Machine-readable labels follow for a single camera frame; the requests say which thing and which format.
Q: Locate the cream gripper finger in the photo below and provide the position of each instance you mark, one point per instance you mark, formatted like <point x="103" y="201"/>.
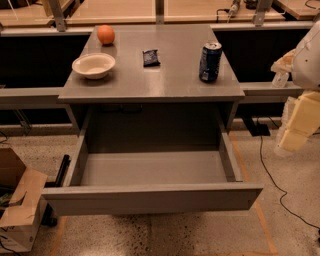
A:
<point x="300" y="120"/>

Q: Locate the blue rxbar wrapper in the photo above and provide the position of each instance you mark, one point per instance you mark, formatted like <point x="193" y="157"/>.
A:
<point x="150" y="58"/>

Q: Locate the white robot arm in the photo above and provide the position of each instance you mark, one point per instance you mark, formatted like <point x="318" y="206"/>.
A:
<point x="303" y="62"/>

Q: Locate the open grey top drawer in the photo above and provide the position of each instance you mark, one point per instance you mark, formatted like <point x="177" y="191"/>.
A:
<point x="159" y="159"/>

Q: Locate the clear sanitizer bottle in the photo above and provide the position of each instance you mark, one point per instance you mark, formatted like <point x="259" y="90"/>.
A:
<point x="280" y="79"/>

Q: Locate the blue soda can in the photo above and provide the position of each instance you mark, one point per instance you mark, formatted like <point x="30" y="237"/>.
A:
<point x="210" y="61"/>

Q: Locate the white paper bowl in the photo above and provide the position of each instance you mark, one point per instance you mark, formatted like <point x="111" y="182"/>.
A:
<point x="93" y="66"/>

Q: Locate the orange fruit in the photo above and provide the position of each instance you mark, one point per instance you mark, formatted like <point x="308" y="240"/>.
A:
<point x="106" y="34"/>

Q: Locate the cardboard box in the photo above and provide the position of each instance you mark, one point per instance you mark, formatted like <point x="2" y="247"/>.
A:
<point x="21" y="218"/>

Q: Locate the grey metal rail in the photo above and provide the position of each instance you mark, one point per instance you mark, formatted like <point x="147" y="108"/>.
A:
<point x="30" y="98"/>

